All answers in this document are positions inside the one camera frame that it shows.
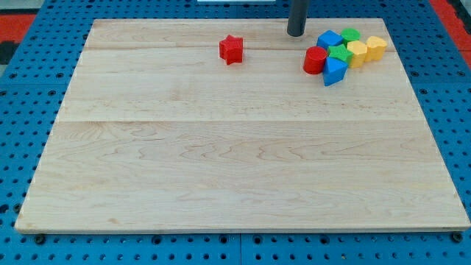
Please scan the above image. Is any green star block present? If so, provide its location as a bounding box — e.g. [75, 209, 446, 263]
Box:
[327, 44, 353, 65]

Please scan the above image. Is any yellow heart block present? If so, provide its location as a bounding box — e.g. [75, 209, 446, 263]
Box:
[365, 36, 388, 62]

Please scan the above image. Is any red cylinder block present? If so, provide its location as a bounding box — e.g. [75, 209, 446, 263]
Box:
[303, 46, 327, 74]

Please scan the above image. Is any blue cube block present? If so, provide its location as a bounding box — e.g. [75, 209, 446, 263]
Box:
[316, 30, 344, 50]

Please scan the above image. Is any blue triangle block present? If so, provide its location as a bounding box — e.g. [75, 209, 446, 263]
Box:
[323, 57, 348, 86]

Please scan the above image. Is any light wooden board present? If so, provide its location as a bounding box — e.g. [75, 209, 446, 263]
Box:
[15, 18, 470, 234]

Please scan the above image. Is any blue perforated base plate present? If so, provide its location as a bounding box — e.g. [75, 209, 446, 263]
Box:
[1, 0, 470, 264]

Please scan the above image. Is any yellow hexagon block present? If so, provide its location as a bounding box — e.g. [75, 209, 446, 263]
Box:
[347, 40, 367, 68]

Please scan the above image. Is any red star block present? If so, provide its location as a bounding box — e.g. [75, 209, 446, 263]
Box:
[219, 35, 244, 65]

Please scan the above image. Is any green cylinder block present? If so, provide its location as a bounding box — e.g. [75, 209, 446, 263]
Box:
[340, 28, 361, 46]

